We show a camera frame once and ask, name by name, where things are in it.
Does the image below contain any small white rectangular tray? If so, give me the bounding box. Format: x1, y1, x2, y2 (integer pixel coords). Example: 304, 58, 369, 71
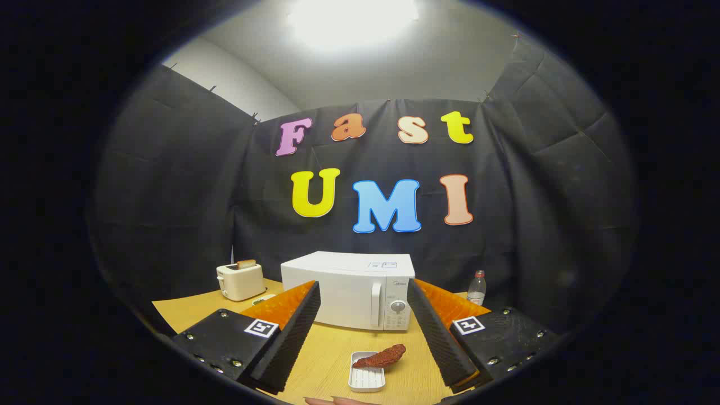
348, 352, 386, 393

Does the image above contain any clear plastic water bottle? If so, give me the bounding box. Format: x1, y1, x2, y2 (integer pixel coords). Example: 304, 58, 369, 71
467, 270, 487, 307

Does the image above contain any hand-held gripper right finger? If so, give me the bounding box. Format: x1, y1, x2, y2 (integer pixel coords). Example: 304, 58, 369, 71
406, 278, 563, 394

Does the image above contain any white toaster oven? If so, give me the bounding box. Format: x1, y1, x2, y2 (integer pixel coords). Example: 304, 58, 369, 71
280, 251, 416, 331

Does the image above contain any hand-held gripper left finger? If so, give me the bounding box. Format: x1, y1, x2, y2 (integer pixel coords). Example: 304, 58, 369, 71
172, 280, 321, 394

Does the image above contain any cream toaster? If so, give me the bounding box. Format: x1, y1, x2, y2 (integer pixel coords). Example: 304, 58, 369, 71
217, 263, 267, 302

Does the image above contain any brown fried meat piece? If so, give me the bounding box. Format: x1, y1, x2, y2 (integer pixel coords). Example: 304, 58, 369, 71
353, 344, 407, 370

